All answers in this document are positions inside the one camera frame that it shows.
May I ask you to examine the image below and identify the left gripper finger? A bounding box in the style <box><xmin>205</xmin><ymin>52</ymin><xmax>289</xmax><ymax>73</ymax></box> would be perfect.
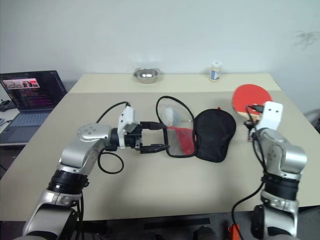
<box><xmin>140</xmin><ymin>121</ymin><xmax>168</xmax><ymax>131</ymax></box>
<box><xmin>139</xmin><ymin>143</ymin><xmax>169</xmax><ymax>154</ymax></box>

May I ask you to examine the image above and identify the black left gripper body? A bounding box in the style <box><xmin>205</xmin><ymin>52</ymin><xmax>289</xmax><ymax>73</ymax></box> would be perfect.
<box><xmin>124</xmin><ymin>121</ymin><xmax>144</xmax><ymax>151</ymax></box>

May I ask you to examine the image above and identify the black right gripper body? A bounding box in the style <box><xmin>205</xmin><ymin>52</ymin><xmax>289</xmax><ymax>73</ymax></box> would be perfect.
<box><xmin>249</xmin><ymin>116</ymin><xmax>262</xmax><ymax>138</ymax></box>

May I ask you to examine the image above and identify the red table tennis paddle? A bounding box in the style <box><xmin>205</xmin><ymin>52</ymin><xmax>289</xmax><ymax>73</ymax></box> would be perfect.
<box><xmin>232</xmin><ymin>83</ymin><xmax>273</xmax><ymax>143</ymax></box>

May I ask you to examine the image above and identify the black paddle case clear flap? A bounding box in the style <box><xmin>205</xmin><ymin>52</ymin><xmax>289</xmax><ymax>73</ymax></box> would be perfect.
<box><xmin>155</xmin><ymin>95</ymin><xmax>237</xmax><ymax>164</ymax></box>

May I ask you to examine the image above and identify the red card in case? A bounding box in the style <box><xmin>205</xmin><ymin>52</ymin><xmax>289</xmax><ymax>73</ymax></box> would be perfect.
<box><xmin>166</xmin><ymin>126</ymin><xmax>196</xmax><ymax>156</ymax></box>

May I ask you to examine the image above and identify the stainless steel bowl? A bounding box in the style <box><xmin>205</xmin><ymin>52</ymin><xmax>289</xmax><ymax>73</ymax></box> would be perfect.
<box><xmin>132</xmin><ymin>67</ymin><xmax>163</xmax><ymax>84</ymax></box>

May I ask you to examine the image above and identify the dark chair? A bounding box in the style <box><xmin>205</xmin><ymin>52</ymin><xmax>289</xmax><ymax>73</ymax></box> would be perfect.
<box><xmin>303</xmin><ymin>108</ymin><xmax>320</xmax><ymax>131</ymax></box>

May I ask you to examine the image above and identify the small white bottle blue label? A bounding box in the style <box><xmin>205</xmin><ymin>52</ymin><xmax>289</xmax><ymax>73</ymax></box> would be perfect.
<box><xmin>209</xmin><ymin>60</ymin><xmax>223</xmax><ymax>82</ymax></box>

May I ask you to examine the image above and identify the black flat strip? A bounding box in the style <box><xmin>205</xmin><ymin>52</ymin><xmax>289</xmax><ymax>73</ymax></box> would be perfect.
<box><xmin>144</xmin><ymin>217</ymin><xmax>211</xmax><ymax>230</ymax></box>

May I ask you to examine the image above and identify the dark rounded shape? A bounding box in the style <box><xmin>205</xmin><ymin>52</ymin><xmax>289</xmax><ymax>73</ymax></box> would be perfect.
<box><xmin>192</xmin><ymin>224</ymin><xmax>219</xmax><ymax>240</ymax></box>

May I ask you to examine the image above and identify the orange plastic part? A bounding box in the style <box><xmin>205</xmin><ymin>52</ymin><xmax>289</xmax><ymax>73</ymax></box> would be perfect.
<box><xmin>228</xmin><ymin>223</ymin><xmax>241</xmax><ymax>240</ymax></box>

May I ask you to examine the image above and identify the open laptop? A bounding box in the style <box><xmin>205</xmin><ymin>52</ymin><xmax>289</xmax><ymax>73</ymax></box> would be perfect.
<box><xmin>0</xmin><ymin>70</ymin><xmax>68</xmax><ymax>145</ymax></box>

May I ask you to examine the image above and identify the black device on desk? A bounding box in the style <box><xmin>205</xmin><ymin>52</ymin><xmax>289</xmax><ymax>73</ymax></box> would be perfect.
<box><xmin>0</xmin><ymin>99</ymin><xmax>14</xmax><ymax>113</ymax></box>

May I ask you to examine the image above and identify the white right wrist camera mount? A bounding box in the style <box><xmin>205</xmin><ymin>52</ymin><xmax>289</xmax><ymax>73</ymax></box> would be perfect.
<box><xmin>254</xmin><ymin>101</ymin><xmax>284</xmax><ymax>131</ymax></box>

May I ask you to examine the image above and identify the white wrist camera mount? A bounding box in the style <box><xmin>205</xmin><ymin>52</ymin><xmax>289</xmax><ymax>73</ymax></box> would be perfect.
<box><xmin>254</xmin><ymin>101</ymin><xmax>284</xmax><ymax>131</ymax></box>
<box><xmin>117</xmin><ymin>105</ymin><xmax>139</xmax><ymax>150</ymax></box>

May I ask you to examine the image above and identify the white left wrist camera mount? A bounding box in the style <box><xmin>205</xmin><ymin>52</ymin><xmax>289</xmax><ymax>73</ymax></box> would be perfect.
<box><xmin>117</xmin><ymin>105</ymin><xmax>139</xmax><ymax>150</ymax></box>

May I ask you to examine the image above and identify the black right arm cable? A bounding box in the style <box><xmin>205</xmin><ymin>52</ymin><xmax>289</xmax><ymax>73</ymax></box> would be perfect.
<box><xmin>231</xmin><ymin>104</ymin><xmax>266</xmax><ymax>240</ymax></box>

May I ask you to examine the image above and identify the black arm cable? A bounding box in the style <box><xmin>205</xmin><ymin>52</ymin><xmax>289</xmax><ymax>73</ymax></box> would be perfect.
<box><xmin>95</xmin><ymin>100</ymin><xmax>132</xmax><ymax>174</ymax></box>
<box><xmin>231</xmin><ymin>104</ymin><xmax>266</xmax><ymax>240</ymax></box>

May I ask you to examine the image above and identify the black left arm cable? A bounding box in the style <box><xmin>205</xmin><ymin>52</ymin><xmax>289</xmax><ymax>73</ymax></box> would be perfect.
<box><xmin>95</xmin><ymin>100</ymin><xmax>132</xmax><ymax>174</ymax></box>

